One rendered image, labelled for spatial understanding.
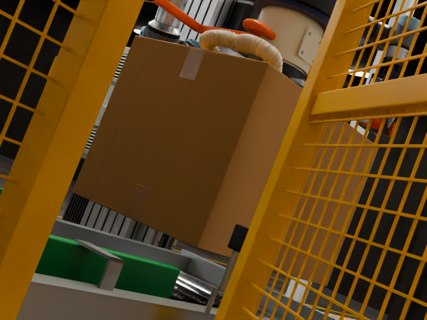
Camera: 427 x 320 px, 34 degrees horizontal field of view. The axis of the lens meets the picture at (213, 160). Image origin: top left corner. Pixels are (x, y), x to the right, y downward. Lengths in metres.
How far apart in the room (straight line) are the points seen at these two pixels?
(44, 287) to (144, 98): 0.71
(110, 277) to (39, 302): 0.15
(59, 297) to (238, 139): 0.56
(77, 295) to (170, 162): 0.53
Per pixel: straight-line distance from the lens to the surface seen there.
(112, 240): 1.95
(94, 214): 2.67
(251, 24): 1.68
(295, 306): 1.99
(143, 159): 1.52
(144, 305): 1.12
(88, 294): 1.03
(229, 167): 1.39
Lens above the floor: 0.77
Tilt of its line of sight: 4 degrees up
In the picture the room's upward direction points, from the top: 21 degrees clockwise
